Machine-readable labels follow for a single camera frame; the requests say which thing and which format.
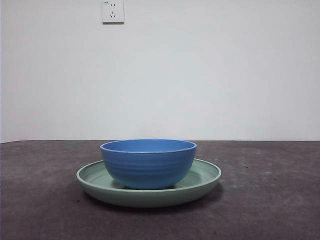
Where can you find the blue bowl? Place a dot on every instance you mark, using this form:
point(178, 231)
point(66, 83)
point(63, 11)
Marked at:
point(147, 167)

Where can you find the green plate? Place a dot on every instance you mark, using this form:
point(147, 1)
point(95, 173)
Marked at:
point(150, 198)

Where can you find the white wall socket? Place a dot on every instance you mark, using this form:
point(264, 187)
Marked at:
point(113, 12)

